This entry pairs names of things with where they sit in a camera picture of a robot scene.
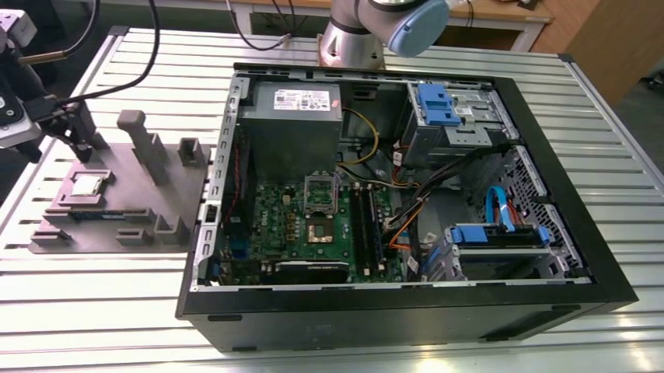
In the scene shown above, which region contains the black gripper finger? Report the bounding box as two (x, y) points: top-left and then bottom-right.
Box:
(43, 101), (97, 163)
(7, 135), (43, 164)

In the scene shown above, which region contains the silver CPU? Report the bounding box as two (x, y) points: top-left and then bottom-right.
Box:
(70, 174), (108, 197)

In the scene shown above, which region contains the metal socket cover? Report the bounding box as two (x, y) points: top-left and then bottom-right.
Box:
(303, 173), (341, 215)

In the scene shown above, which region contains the grey parts rack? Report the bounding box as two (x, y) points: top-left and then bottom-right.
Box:
(27, 110), (216, 254)

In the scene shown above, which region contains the grey power supply unit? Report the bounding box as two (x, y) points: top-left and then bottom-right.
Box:
(236, 80), (344, 174)

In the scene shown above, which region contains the green motherboard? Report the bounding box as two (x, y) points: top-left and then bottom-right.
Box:
(214, 181), (406, 287)

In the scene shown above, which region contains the black graphics card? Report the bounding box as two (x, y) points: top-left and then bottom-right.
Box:
(257, 258), (351, 285)

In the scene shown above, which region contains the blue plastic drive carrier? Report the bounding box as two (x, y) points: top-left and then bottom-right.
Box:
(415, 83), (466, 127)

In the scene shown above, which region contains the silver drive cage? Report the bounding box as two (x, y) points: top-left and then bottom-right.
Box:
(402, 79), (519, 168)

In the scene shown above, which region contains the black open PC case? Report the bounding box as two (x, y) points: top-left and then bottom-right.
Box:
(173, 61), (638, 353)

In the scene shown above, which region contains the hard disk in blue carrier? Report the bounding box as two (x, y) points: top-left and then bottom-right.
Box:
(447, 225), (551, 249)

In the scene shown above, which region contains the silver disk bay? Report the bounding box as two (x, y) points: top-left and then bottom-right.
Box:
(443, 223), (585, 281)

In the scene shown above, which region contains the wooden desk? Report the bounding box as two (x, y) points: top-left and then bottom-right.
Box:
(154, 0), (554, 51)

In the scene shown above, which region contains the wooden cabinet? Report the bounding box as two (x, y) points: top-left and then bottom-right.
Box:
(527, 0), (664, 106)

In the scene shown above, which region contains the cable with brass sleeve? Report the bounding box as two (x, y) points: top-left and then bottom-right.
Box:
(17, 0), (102, 66)

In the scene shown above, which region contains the thick black camera cable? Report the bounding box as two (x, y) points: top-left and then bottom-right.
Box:
(22, 0), (160, 120)

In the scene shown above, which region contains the cable with metal plug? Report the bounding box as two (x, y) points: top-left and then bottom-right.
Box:
(235, 0), (295, 51)

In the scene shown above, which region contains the yellow wire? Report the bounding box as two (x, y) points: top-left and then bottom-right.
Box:
(335, 107), (380, 169)

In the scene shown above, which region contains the grey white wire bundle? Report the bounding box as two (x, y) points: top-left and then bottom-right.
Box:
(339, 165), (415, 190)

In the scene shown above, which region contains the orange wire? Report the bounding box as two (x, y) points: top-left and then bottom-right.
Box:
(387, 217), (419, 252)

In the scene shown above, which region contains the black cable bundle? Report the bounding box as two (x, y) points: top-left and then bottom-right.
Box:
(385, 142), (518, 230)

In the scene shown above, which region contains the blue flat data wire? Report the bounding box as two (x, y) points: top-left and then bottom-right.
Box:
(484, 185), (520, 233)

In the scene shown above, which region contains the red wire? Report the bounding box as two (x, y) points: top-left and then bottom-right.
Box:
(504, 201), (526, 230)

